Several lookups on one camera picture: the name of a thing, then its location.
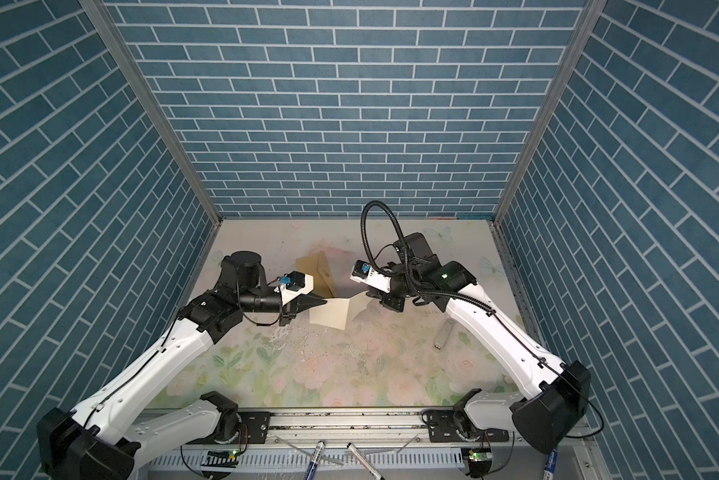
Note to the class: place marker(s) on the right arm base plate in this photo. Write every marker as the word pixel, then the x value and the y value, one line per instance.
pixel 442 428

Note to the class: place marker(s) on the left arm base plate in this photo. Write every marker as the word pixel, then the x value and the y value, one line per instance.
pixel 257 427

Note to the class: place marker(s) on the black white marker pen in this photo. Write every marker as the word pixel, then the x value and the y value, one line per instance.
pixel 361 459

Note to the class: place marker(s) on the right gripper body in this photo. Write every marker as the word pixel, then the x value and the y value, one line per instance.
pixel 398 291

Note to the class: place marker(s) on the blue marker right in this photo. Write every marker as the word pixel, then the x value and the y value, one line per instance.
pixel 550 465

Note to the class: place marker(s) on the beige letter paper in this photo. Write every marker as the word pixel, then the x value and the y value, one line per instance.
pixel 336 312

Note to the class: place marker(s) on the yellow envelope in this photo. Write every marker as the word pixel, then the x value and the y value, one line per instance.
pixel 316 264

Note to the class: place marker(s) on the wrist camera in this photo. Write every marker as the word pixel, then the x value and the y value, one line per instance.
pixel 363 273
pixel 296 283

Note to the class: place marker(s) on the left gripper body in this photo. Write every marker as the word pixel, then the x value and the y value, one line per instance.
pixel 285 313

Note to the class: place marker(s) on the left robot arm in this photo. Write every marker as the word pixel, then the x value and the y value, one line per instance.
pixel 70 451

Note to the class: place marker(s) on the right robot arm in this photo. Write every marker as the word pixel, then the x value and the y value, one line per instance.
pixel 553 395

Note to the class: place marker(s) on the aluminium rail frame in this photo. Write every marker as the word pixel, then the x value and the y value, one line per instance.
pixel 379 429

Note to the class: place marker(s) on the blue marker pen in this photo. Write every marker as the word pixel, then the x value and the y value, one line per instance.
pixel 314 461

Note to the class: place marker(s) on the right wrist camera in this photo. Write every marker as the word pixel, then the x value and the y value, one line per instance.
pixel 363 273

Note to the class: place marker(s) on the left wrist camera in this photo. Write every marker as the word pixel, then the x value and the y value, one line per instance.
pixel 296 283

